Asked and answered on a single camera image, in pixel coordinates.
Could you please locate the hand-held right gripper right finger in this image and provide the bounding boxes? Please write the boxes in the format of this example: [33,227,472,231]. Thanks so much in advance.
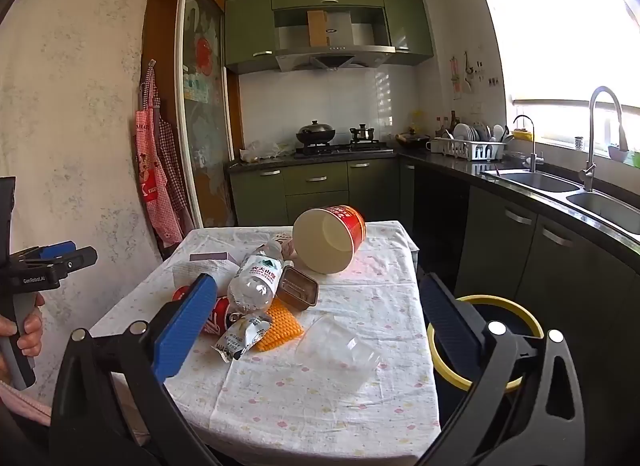
[419,272,586,466]

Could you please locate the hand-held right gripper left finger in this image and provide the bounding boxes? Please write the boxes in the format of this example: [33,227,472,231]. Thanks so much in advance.
[50,273,218,466]

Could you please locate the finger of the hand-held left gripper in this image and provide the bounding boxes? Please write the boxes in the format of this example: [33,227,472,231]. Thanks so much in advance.
[30,241,77,263]
[50,246,99,279]

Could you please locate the red soda can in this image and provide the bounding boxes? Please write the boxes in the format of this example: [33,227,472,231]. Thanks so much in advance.
[172,285,238,337]

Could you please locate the yellow-rimmed blue trash bin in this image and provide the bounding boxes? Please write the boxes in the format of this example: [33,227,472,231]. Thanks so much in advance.
[426,294,545,392]

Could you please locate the silver snack wrapper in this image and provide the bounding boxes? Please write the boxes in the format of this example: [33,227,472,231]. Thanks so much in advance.
[216,312,273,363]

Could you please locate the clear plastic bottle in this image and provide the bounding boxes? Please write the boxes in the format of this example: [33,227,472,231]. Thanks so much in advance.
[227,241,286,314]

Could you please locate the orange foam net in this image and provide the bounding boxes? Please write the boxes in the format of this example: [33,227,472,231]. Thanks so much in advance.
[252,298,304,352]

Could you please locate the clear plastic cup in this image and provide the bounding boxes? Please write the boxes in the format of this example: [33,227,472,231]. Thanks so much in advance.
[295,315,383,389]

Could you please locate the brown rectangular tin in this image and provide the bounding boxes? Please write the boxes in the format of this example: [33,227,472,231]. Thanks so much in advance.
[276,266,320,305]

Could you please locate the pale wrapper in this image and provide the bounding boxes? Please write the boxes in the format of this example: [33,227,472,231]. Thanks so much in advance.
[272,233,299,261]

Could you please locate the red paper bucket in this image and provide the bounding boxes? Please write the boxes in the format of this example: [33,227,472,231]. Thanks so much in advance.
[291,205,367,275]

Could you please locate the person's left forearm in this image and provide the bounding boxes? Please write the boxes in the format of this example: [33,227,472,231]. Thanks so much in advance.
[0,380,53,428]

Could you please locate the person's left hand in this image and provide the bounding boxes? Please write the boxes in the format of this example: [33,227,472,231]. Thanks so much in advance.
[0,293,45,358]

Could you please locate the dark sink base cabinets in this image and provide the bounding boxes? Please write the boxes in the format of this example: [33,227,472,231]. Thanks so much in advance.
[399,158,640,466]

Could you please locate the red checked apron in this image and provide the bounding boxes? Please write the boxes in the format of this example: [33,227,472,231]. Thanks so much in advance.
[135,66,183,247]

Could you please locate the white floral tablecloth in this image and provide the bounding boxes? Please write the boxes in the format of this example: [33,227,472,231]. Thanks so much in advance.
[90,220,441,457]

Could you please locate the dark checked apron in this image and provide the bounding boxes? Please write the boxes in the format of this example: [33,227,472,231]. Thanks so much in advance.
[155,116,193,227]

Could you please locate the white dish rack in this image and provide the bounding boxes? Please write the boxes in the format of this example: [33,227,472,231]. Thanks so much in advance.
[440,136,507,161]

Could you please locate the green drawer base cabinets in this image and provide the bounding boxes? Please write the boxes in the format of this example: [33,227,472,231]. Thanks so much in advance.
[229,158,401,227]

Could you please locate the clear plastic bag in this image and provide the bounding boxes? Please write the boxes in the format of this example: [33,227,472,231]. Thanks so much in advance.
[239,138,297,163]

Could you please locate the stack of white plates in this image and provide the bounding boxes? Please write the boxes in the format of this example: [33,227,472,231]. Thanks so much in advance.
[452,123,482,143]

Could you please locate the small steel faucet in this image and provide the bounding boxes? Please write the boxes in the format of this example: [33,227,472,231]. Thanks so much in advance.
[512,114,543,174]

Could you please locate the row of sauce bottles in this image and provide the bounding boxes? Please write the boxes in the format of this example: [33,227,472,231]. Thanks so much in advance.
[435,110,459,139]

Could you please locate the glass sliding door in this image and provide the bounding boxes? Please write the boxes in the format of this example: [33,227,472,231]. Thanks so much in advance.
[175,0,238,229]

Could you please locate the black gas stove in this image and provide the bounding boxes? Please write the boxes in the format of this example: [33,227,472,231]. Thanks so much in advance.
[294,142,395,155]

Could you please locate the tall steel faucet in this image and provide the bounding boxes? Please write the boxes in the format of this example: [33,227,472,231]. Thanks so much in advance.
[579,86,628,193]

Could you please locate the black wok with lid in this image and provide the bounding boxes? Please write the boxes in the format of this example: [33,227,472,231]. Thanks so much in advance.
[296,120,337,147]

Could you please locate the steel range hood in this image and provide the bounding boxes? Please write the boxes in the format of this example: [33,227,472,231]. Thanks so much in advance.
[274,6,396,72]

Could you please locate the brown cardboard box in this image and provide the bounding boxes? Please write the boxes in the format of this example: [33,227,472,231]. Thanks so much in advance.
[307,10,328,46]

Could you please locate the green wall cabinets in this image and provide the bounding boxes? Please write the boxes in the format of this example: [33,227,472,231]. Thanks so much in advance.
[224,0,435,74]

